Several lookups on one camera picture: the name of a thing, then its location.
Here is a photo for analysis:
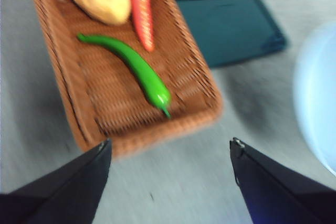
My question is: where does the light blue plate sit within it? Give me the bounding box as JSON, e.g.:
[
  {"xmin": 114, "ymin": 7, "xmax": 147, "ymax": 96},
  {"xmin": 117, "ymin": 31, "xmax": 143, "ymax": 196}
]
[{"xmin": 293, "ymin": 22, "xmax": 336, "ymax": 177}]

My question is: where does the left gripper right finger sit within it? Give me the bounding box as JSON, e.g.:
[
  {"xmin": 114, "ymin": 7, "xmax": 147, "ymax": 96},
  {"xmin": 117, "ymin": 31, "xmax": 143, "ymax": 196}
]
[{"xmin": 229, "ymin": 136, "xmax": 336, "ymax": 224}]

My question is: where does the black rectangular tray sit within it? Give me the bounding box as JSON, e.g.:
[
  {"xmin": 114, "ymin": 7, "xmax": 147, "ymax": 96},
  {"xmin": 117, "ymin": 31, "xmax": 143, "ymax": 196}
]
[{"xmin": 173, "ymin": 0, "xmax": 288, "ymax": 69}]

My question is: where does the orange carrot with green leaves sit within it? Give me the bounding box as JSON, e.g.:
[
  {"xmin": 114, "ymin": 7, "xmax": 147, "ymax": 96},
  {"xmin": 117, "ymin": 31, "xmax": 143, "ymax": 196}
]
[{"xmin": 122, "ymin": 0, "xmax": 155, "ymax": 52}]

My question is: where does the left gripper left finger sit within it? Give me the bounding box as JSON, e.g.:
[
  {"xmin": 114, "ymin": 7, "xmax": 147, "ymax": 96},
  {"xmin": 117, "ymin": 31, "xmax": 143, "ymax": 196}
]
[{"xmin": 0, "ymin": 138, "xmax": 112, "ymax": 224}]

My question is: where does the brown wicker basket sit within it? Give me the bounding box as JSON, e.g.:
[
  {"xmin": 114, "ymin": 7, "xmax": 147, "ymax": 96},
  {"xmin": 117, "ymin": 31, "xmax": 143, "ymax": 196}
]
[{"xmin": 26, "ymin": 0, "xmax": 224, "ymax": 161}]

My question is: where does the green pepper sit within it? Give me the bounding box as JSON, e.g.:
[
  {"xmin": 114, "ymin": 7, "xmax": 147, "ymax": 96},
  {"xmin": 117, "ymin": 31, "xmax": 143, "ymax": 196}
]
[{"xmin": 77, "ymin": 33, "xmax": 172, "ymax": 119}]

